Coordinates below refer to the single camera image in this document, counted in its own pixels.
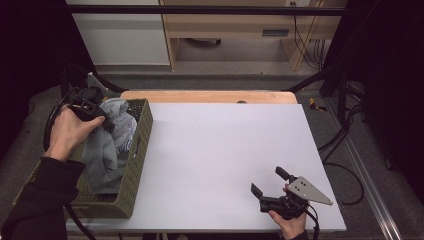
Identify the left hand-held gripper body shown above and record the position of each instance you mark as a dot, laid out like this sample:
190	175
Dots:
87	103

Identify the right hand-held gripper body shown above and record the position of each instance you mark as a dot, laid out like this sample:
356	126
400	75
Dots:
294	198

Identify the grey cloth garment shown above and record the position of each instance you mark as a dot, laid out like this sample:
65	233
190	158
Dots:
110	143

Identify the green woven basket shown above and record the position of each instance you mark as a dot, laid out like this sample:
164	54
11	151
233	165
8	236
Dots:
126	166

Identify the person's right hand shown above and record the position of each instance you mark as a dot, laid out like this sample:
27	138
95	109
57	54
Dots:
290	225

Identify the person's left hand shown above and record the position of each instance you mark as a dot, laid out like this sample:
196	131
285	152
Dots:
69	131

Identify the white cabinet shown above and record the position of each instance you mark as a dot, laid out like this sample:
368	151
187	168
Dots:
123	40

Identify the yellow black tool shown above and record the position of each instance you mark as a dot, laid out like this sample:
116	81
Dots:
314	105

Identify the black stand leg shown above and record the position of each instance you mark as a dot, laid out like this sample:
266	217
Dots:
313	80

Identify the wooden board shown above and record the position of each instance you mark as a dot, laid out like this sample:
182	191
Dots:
206	96

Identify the wooden desk with drawer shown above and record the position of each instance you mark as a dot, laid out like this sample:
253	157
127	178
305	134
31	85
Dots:
233	23

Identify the metal floor rail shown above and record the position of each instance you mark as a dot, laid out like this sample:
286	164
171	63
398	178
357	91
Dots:
366	180

